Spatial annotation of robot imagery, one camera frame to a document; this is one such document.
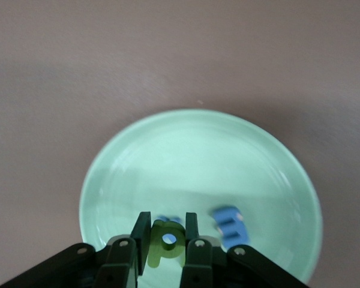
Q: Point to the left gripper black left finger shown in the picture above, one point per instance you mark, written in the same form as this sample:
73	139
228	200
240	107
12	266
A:
120	261

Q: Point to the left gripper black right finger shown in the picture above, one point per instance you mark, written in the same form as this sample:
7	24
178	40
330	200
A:
204	264

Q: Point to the green letter p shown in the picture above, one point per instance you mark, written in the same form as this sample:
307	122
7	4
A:
157	255

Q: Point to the blue letter E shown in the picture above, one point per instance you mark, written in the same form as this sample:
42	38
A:
228	216

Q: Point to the blue letter x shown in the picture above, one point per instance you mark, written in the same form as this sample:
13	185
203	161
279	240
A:
172	218

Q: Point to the green plate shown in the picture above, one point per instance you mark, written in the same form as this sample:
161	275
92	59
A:
198	165

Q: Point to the brown table mat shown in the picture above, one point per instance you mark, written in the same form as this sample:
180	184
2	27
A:
78	60

